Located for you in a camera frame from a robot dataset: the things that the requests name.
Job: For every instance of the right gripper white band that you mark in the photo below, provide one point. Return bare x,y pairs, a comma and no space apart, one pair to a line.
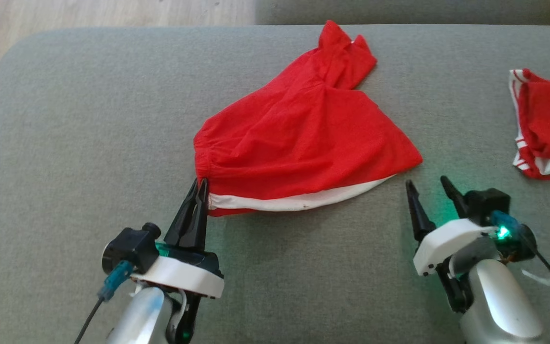
447,239

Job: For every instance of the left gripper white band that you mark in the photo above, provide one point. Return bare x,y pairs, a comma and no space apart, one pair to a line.
179,279

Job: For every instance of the red white basketball shorts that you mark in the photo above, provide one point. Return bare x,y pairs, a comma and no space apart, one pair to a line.
303,138

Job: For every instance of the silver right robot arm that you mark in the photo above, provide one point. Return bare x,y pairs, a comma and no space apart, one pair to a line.
499,301

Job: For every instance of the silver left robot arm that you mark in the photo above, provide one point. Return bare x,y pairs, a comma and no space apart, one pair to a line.
141,315

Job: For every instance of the grey fabric sofa seat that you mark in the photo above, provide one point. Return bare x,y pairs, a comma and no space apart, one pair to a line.
275,286

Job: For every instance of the white zip tie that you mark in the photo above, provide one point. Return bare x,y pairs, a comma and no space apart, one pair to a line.
540,278

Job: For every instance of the grey sofa back cushion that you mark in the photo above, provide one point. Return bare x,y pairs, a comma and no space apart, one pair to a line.
399,10

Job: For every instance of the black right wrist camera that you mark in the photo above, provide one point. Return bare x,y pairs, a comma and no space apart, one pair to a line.
487,203

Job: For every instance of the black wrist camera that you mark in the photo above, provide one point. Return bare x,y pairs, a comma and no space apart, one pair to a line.
129,248
487,203

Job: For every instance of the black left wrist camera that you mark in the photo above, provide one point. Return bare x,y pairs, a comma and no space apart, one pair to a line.
129,248

